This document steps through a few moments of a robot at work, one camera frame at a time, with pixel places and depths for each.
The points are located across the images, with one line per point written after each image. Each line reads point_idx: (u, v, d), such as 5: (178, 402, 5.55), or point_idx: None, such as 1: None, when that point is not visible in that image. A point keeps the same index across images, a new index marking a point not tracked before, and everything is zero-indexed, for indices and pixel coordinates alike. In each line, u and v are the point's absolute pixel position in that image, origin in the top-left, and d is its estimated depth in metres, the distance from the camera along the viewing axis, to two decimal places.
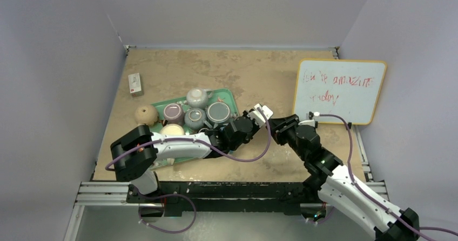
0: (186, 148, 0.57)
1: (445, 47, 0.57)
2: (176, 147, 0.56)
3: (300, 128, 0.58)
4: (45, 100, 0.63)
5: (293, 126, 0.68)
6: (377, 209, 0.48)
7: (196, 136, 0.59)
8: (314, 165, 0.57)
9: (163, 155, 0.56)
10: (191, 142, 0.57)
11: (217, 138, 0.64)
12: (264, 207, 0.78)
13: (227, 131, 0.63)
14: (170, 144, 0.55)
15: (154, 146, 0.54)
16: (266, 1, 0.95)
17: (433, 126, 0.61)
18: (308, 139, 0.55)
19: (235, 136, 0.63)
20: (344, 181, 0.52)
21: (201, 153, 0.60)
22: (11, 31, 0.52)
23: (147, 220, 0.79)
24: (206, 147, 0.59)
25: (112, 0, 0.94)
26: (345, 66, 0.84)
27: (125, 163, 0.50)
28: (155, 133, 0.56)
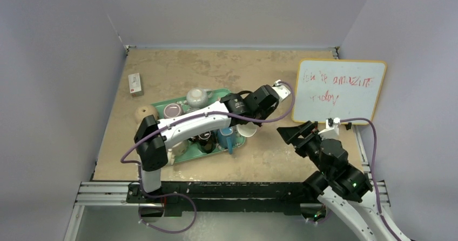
0: (200, 126, 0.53)
1: (445, 46, 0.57)
2: (187, 129, 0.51)
3: (324, 143, 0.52)
4: (45, 99, 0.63)
5: (314, 138, 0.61)
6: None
7: (209, 109, 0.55)
8: (340, 183, 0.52)
9: (179, 139, 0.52)
10: (204, 117, 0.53)
11: (240, 104, 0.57)
12: (264, 207, 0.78)
13: (254, 96, 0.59)
14: (179, 126, 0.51)
15: (162, 133, 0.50)
16: (266, 1, 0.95)
17: (433, 126, 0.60)
18: (335, 156, 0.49)
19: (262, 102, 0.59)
20: (371, 209, 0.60)
21: (222, 123, 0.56)
22: (10, 31, 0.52)
23: (147, 220, 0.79)
24: (223, 118, 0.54)
25: None
26: (345, 66, 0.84)
27: (144, 155, 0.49)
28: (162, 120, 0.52)
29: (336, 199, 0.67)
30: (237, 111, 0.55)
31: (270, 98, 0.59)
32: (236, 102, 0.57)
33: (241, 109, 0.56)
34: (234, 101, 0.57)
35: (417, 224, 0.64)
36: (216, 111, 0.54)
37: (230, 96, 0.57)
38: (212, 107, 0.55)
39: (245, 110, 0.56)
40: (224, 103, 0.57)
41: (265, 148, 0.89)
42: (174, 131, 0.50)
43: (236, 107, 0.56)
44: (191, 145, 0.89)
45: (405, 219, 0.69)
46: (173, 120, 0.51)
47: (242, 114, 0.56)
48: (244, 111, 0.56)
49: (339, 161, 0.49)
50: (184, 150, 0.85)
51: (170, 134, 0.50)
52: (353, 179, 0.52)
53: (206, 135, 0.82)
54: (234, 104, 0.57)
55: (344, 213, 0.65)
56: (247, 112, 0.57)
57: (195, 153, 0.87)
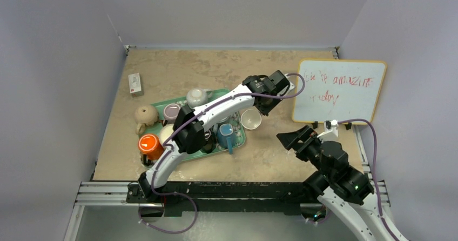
0: (229, 108, 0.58)
1: (445, 47, 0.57)
2: (220, 112, 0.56)
3: (323, 145, 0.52)
4: (45, 100, 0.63)
5: (314, 141, 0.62)
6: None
7: (234, 92, 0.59)
8: (341, 185, 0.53)
9: (213, 121, 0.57)
10: (231, 100, 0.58)
11: (260, 84, 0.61)
12: (264, 207, 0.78)
13: (270, 79, 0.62)
14: (212, 111, 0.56)
15: (200, 119, 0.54)
16: (266, 1, 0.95)
17: (433, 126, 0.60)
18: (335, 159, 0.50)
19: (279, 85, 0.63)
20: (371, 212, 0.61)
21: (248, 104, 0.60)
22: (10, 31, 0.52)
23: (147, 220, 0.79)
24: (248, 98, 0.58)
25: (112, 0, 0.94)
26: (345, 66, 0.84)
27: (186, 140, 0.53)
28: (196, 107, 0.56)
29: (336, 199, 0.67)
30: (258, 91, 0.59)
31: (285, 81, 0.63)
32: (256, 82, 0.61)
33: (262, 88, 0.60)
34: (255, 82, 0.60)
35: (417, 223, 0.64)
36: (241, 92, 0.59)
37: (251, 78, 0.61)
38: (236, 91, 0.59)
39: (265, 89, 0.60)
40: (246, 84, 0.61)
41: (265, 147, 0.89)
42: (210, 115, 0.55)
43: (257, 87, 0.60)
44: None
45: (405, 219, 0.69)
46: (205, 106, 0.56)
47: (263, 92, 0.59)
48: (265, 90, 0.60)
49: (339, 162, 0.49)
50: None
51: (207, 119, 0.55)
52: (355, 181, 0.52)
53: (206, 134, 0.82)
54: (255, 84, 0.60)
55: (343, 214, 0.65)
56: (267, 91, 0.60)
57: (194, 153, 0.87)
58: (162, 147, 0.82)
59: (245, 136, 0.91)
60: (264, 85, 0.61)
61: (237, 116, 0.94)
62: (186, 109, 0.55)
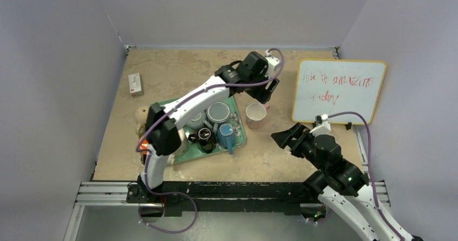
0: (204, 102, 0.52)
1: (445, 47, 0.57)
2: (194, 107, 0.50)
3: (318, 138, 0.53)
4: (45, 100, 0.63)
5: (307, 137, 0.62)
6: (393, 237, 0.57)
7: (207, 85, 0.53)
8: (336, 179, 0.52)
9: (189, 118, 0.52)
10: (204, 93, 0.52)
11: (233, 73, 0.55)
12: (264, 207, 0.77)
13: (244, 65, 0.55)
14: (184, 107, 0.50)
15: (170, 116, 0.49)
16: (266, 1, 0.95)
17: (432, 126, 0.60)
18: (328, 151, 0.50)
19: (257, 68, 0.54)
20: (368, 203, 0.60)
21: (224, 95, 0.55)
22: (10, 32, 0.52)
23: (147, 220, 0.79)
24: (222, 89, 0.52)
25: (112, 0, 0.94)
26: (345, 66, 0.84)
27: (160, 140, 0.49)
28: (166, 105, 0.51)
29: (336, 198, 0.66)
30: (233, 80, 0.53)
31: (262, 63, 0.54)
32: (230, 72, 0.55)
33: (235, 78, 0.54)
34: (227, 73, 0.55)
35: (418, 223, 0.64)
36: (214, 85, 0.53)
37: (222, 69, 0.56)
38: (209, 84, 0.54)
39: (240, 78, 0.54)
40: (219, 76, 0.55)
41: (265, 147, 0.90)
42: (182, 111, 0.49)
43: (230, 77, 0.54)
44: (192, 145, 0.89)
45: (405, 219, 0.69)
46: (176, 102, 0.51)
47: (237, 82, 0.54)
48: (240, 80, 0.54)
49: (332, 154, 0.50)
50: (184, 150, 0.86)
51: (179, 115, 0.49)
52: (349, 174, 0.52)
53: (206, 135, 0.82)
54: (227, 75, 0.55)
55: (344, 212, 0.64)
56: (242, 80, 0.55)
57: (195, 153, 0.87)
58: None
59: (245, 136, 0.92)
60: (238, 73, 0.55)
61: (237, 117, 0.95)
62: (155, 107, 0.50)
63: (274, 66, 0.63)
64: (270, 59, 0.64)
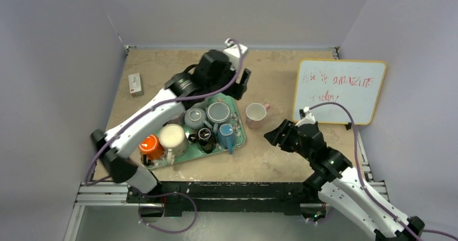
0: (152, 124, 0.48)
1: (445, 47, 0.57)
2: (139, 131, 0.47)
3: (302, 127, 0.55)
4: (45, 100, 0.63)
5: (292, 130, 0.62)
6: (385, 217, 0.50)
7: (154, 101, 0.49)
8: (321, 164, 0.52)
9: (141, 139, 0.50)
10: (151, 112, 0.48)
11: (188, 81, 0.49)
12: (264, 207, 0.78)
13: (200, 69, 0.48)
14: (128, 132, 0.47)
15: (113, 145, 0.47)
16: (265, 1, 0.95)
17: (432, 126, 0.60)
18: (311, 137, 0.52)
19: (211, 72, 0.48)
20: (353, 185, 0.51)
21: (179, 108, 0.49)
22: (11, 32, 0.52)
23: (147, 220, 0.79)
24: (172, 105, 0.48)
25: (112, 0, 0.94)
26: (345, 66, 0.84)
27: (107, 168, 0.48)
28: (108, 131, 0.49)
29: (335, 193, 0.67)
30: (184, 93, 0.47)
31: (219, 64, 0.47)
32: (182, 82, 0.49)
33: (189, 88, 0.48)
34: (179, 83, 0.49)
35: None
36: (162, 101, 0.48)
37: (174, 79, 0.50)
38: (157, 99, 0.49)
39: (195, 87, 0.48)
40: (169, 88, 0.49)
41: (265, 147, 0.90)
42: (125, 138, 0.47)
43: (183, 87, 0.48)
44: (192, 146, 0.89)
45: None
46: (122, 127, 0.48)
47: (192, 93, 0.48)
48: (195, 89, 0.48)
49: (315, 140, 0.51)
50: (184, 150, 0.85)
51: (121, 143, 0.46)
52: (332, 159, 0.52)
53: (206, 135, 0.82)
54: (181, 85, 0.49)
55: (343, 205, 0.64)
56: (196, 89, 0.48)
57: (195, 153, 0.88)
58: (162, 147, 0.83)
59: (245, 136, 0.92)
60: (192, 83, 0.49)
61: (237, 117, 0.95)
62: (98, 134, 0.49)
63: (237, 59, 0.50)
64: (231, 48, 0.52)
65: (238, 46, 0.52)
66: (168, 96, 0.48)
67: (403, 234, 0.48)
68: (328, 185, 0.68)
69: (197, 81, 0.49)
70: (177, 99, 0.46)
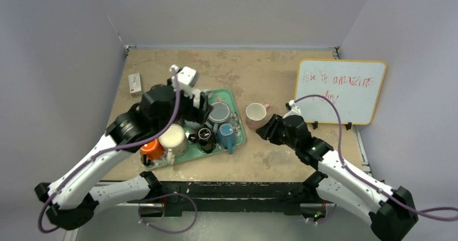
0: (95, 173, 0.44)
1: (445, 47, 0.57)
2: (79, 184, 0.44)
3: (287, 117, 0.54)
4: (45, 100, 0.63)
5: (278, 123, 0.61)
6: (368, 189, 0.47)
7: (95, 149, 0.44)
8: (304, 153, 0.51)
9: (86, 188, 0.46)
10: (90, 164, 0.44)
11: (132, 123, 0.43)
12: (264, 207, 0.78)
13: (142, 109, 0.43)
14: (69, 185, 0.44)
15: (55, 200, 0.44)
16: (265, 1, 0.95)
17: (432, 126, 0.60)
18: (294, 126, 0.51)
19: (157, 112, 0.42)
20: (334, 165, 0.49)
21: (123, 154, 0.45)
22: (11, 32, 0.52)
23: (147, 220, 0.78)
24: (111, 155, 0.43)
25: (112, 0, 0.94)
26: (345, 66, 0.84)
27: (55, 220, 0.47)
28: (50, 185, 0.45)
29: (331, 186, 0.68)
30: (127, 138, 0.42)
31: (163, 104, 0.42)
32: (126, 125, 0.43)
33: (133, 131, 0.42)
34: (120, 126, 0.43)
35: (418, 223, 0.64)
36: (102, 149, 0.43)
37: (115, 120, 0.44)
38: (99, 147, 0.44)
39: (140, 131, 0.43)
40: (110, 133, 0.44)
41: (265, 147, 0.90)
42: (66, 192, 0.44)
43: (126, 130, 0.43)
44: (192, 146, 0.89)
45: None
46: (62, 180, 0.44)
47: (135, 138, 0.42)
48: (139, 132, 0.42)
49: (297, 129, 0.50)
50: (184, 150, 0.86)
51: (62, 199, 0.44)
52: (316, 147, 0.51)
53: (206, 135, 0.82)
54: (123, 127, 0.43)
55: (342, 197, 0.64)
56: (143, 133, 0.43)
57: (195, 153, 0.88)
58: (162, 147, 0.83)
59: (245, 136, 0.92)
60: (136, 125, 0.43)
61: (237, 117, 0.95)
62: (40, 189, 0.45)
63: (188, 87, 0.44)
64: (179, 75, 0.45)
65: (184, 72, 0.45)
66: (108, 144, 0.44)
67: (389, 203, 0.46)
68: (325, 180, 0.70)
69: (142, 121, 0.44)
70: (116, 148, 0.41)
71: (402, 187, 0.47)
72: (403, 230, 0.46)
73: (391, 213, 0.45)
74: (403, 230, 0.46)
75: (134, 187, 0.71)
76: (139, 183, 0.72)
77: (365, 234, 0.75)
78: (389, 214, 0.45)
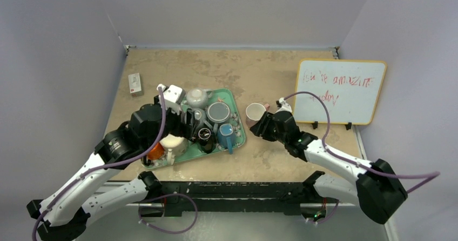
0: (84, 192, 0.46)
1: (445, 47, 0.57)
2: (68, 202, 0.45)
3: (277, 114, 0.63)
4: (45, 100, 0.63)
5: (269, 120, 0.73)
6: (347, 166, 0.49)
7: (85, 167, 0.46)
8: (293, 145, 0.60)
9: (76, 205, 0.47)
10: (81, 181, 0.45)
11: (121, 141, 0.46)
12: (264, 207, 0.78)
13: (132, 128, 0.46)
14: (59, 202, 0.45)
15: (46, 218, 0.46)
16: (265, 1, 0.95)
17: (432, 126, 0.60)
18: (282, 121, 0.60)
19: (145, 131, 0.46)
20: (317, 150, 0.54)
21: (112, 172, 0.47)
22: (11, 32, 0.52)
23: (147, 220, 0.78)
24: (100, 172, 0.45)
25: (112, 0, 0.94)
26: (345, 66, 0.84)
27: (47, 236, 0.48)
28: (42, 202, 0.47)
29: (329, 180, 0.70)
30: (115, 155, 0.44)
31: (151, 123, 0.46)
32: (114, 142, 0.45)
33: (121, 149, 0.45)
34: (109, 144, 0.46)
35: (418, 224, 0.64)
36: (92, 167, 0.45)
37: (104, 139, 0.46)
38: (88, 166, 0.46)
39: (127, 149, 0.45)
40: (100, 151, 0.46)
41: (265, 147, 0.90)
42: (56, 209, 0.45)
43: (114, 148, 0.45)
44: (192, 146, 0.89)
45: (405, 219, 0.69)
46: (53, 197, 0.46)
47: (123, 155, 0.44)
48: (127, 150, 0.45)
49: (285, 123, 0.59)
50: (184, 150, 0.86)
51: (53, 216, 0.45)
52: (302, 140, 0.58)
53: (206, 135, 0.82)
54: (112, 145, 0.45)
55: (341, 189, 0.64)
56: (131, 151, 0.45)
57: (195, 153, 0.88)
58: (162, 147, 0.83)
59: (246, 136, 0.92)
60: (125, 142, 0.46)
61: (237, 116, 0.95)
62: (32, 206, 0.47)
63: (174, 102, 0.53)
64: (166, 93, 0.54)
65: (171, 89, 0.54)
66: (97, 162, 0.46)
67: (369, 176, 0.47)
68: (325, 176, 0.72)
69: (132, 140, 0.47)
70: (104, 166, 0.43)
71: (381, 159, 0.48)
72: (392, 204, 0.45)
73: (371, 185, 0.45)
74: (389, 203, 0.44)
75: (131, 191, 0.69)
76: (136, 186, 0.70)
77: (364, 235, 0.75)
78: (369, 185, 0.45)
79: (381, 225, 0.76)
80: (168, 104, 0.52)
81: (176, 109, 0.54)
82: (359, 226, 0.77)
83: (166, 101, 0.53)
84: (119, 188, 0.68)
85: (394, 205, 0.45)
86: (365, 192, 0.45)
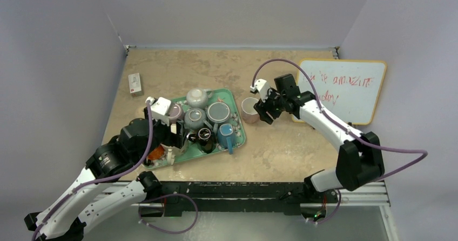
0: (77, 204, 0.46)
1: (445, 47, 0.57)
2: (63, 216, 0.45)
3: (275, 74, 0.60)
4: (45, 100, 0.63)
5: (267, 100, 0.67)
6: (337, 131, 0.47)
7: (76, 182, 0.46)
8: (290, 100, 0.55)
9: (71, 217, 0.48)
10: (74, 195, 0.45)
11: (112, 155, 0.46)
12: (264, 207, 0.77)
13: (122, 142, 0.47)
14: (54, 216, 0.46)
15: (42, 230, 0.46)
16: (265, 1, 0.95)
17: (431, 126, 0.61)
18: (280, 79, 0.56)
19: (135, 146, 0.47)
20: (312, 110, 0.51)
21: (103, 185, 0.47)
22: (11, 31, 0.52)
23: (147, 220, 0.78)
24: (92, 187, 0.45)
25: (112, 0, 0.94)
26: (345, 66, 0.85)
27: None
28: (38, 216, 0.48)
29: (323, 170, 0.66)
30: (106, 172, 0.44)
31: (141, 138, 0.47)
32: (104, 157, 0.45)
33: (112, 163, 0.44)
34: (100, 159, 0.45)
35: (418, 223, 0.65)
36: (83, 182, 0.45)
37: (94, 154, 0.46)
38: (80, 180, 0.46)
39: (118, 163, 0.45)
40: (91, 166, 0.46)
41: (264, 147, 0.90)
42: (51, 223, 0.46)
43: (105, 163, 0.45)
44: (192, 146, 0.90)
45: (405, 219, 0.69)
46: (48, 211, 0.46)
47: (113, 171, 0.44)
48: (118, 165, 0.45)
49: (283, 80, 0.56)
50: (184, 149, 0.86)
51: (48, 229, 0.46)
52: (301, 95, 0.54)
53: (206, 135, 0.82)
54: (102, 160, 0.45)
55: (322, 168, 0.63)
56: (122, 165, 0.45)
57: (195, 153, 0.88)
58: (162, 147, 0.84)
59: (245, 136, 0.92)
60: (116, 158, 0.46)
61: (237, 117, 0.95)
62: (29, 219, 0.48)
63: (164, 115, 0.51)
64: (155, 106, 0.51)
65: (160, 102, 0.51)
66: (89, 177, 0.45)
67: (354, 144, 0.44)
68: None
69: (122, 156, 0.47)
70: (95, 180, 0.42)
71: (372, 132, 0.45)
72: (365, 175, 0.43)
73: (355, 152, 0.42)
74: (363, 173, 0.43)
75: (128, 195, 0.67)
76: (133, 189, 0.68)
77: (364, 234, 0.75)
78: (351, 151, 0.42)
79: (381, 225, 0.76)
80: (156, 116, 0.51)
81: (166, 120, 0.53)
82: (359, 225, 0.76)
83: (155, 114, 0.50)
84: (115, 193, 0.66)
85: (369, 177, 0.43)
86: (347, 158, 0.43)
